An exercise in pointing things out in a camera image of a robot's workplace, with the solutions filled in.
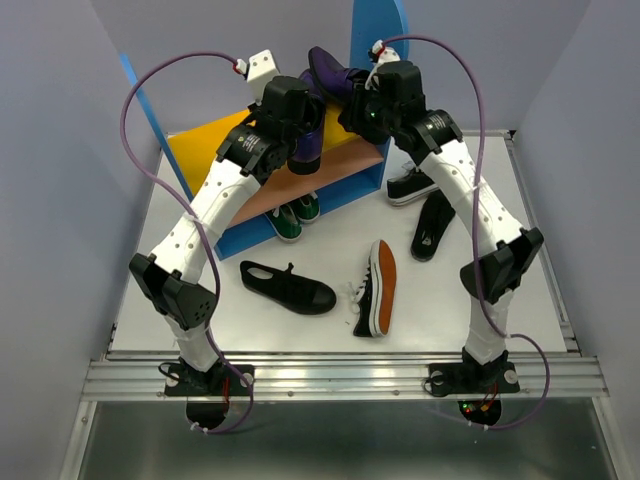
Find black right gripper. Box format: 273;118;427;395
335;78;399;136

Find purple loafer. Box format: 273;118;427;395
308;46;370;106
287;69;326;175

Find black sneaker orange sole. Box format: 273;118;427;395
353;239;397;338

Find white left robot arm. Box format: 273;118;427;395
129;76;317;394

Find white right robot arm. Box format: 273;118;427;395
339;60;543;395

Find pink middle shelf board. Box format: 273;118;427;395
230;139;384;226

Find yellow top shelf board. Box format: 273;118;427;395
168;104;381;196

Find all-black slip-on shoe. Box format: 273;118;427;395
410;191;456;262

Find black white-laced sneaker upright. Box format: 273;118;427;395
386;167;438;206

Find all-black lace sneaker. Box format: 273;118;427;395
240;260;337;315

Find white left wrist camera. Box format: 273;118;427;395
246;49;280;97

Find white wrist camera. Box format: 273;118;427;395
246;49;280;97
372;46;401;65

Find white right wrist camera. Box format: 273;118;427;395
372;46;401;65

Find blue shoe shelf frame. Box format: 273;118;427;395
136;1;409;260

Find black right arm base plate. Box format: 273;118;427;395
423;362;520;398

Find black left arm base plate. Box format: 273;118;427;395
158;362;248;397

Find aluminium mounting rail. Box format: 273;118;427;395
81;353;609;402

